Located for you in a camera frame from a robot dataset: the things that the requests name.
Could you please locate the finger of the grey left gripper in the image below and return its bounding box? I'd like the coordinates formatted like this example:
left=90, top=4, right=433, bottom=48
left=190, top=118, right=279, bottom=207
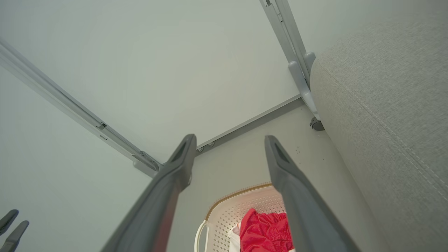
left=0, top=209, right=19, bottom=236
left=0, top=220, right=30, bottom=252

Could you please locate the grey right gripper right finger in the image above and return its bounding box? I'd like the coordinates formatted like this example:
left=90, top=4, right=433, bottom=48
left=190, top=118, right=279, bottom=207
left=264, top=135, right=361, bottom=252

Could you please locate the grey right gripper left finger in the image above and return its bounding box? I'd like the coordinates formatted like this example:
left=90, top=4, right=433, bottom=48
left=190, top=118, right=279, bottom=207
left=101, top=134, right=197, bottom=252

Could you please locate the red white striped garment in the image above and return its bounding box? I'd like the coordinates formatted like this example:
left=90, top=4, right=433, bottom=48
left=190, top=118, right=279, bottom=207
left=229, top=208, right=295, bottom=252

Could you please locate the grey fabric sofa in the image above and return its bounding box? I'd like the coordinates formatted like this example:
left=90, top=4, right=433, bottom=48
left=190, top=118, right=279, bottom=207
left=310, top=14, right=448, bottom=252

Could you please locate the white perforated laundry basket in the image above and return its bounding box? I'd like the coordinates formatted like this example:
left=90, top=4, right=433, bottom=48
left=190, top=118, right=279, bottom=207
left=194, top=182, right=295, bottom=252

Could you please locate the grey partition foot with caster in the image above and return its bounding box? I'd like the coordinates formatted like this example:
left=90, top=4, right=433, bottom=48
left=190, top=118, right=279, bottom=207
left=260, top=0, right=321, bottom=121

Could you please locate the grey partition base rail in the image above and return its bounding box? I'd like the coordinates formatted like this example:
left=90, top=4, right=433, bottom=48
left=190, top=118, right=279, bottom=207
left=195, top=94, right=306, bottom=154

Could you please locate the grey left frame leg caster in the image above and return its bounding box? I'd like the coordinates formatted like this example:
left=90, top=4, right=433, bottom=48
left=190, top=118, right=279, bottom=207
left=0, top=38, right=162, bottom=178

